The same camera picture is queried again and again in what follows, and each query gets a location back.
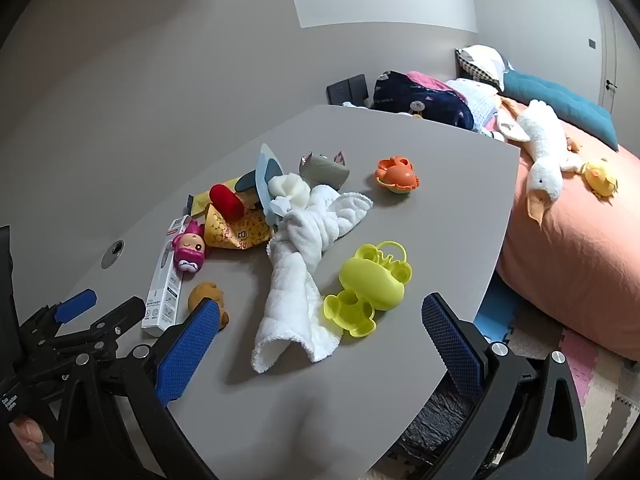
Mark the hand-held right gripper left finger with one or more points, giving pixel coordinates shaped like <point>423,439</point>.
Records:
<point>187,345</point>

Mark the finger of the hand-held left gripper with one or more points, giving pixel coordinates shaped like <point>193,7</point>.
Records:
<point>75,305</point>
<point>120,312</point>

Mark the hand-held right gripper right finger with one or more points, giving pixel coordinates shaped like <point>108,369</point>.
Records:
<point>452,345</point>

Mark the person's left hand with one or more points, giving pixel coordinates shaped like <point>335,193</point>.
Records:
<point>30,440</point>

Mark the long white carton box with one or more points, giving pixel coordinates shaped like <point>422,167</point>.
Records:
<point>162,295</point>

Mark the brown toy figure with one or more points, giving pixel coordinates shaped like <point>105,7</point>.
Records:
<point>202,292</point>

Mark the black plastic bag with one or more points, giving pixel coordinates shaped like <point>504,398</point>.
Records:
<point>435,420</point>

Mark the pink doll toy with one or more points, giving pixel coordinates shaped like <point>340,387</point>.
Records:
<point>189,252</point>

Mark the yellow-green plastic crab mould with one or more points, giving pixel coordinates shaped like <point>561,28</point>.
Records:
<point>370,280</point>

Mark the white towel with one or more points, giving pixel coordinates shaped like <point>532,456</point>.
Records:
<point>290,285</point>

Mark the yellow snack wrapper blue ends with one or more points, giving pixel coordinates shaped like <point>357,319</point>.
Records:
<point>199,201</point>

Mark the red pompom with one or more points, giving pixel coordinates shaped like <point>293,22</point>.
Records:
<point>225,200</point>

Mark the pastel foam floor mat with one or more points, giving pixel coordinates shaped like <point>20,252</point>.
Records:
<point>600,375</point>

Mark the orange plastic crab toy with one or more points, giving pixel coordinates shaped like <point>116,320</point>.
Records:
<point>397,175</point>

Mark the cream plush ball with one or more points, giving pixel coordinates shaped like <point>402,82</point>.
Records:
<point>290,187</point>

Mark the white goose plush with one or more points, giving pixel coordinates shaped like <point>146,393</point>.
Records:
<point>542,160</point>

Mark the yellow duck plush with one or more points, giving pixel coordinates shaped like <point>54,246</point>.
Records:
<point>600,177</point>

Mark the dark blue printed blanket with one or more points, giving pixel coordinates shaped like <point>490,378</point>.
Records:
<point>430,105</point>

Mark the white waffle blanket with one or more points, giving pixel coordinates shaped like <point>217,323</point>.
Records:
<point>475,100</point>

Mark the pink cloth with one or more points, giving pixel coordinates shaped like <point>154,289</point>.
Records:
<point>425,80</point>

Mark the black box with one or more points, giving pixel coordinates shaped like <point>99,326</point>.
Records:
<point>345,90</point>

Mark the checkered pillow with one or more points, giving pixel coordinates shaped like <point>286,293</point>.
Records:
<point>482,62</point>

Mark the white door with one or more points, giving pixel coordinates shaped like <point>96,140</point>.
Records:
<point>615,60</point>

